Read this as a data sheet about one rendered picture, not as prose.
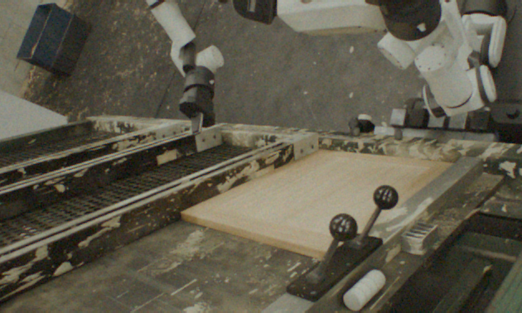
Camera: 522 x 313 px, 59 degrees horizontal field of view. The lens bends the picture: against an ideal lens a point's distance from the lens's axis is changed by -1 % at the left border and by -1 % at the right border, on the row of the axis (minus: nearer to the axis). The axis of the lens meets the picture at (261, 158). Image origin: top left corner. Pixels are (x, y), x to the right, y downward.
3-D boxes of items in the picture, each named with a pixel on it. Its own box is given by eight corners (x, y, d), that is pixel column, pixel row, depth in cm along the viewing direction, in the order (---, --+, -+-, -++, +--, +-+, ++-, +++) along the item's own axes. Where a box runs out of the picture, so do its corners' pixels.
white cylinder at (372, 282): (361, 314, 66) (387, 288, 71) (360, 296, 65) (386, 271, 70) (343, 308, 67) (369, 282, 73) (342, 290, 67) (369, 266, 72)
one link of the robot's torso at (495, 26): (459, 31, 204) (450, 15, 194) (509, 27, 191) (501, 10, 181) (450, 74, 200) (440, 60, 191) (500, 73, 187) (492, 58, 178)
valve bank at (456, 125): (522, 126, 142) (506, 94, 125) (514, 170, 140) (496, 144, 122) (374, 118, 175) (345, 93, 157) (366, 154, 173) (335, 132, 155)
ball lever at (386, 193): (369, 252, 76) (407, 191, 69) (358, 262, 74) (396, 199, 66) (351, 237, 78) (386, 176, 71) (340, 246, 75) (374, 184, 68)
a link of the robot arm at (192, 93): (198, 132, 135) (200, 101, 141) (225, 121, 131) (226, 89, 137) (169, 108, 126) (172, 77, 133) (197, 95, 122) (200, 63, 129)
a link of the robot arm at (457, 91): (408, 88, 88) (442, 133, 101) (465, 69, 82) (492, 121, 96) (404, 45, 93) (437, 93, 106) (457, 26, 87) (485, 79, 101)
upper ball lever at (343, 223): (330, 286, 68) (368, 221, 60) (315, 298, 65) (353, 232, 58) (311, 268, 69) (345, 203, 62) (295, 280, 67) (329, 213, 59)
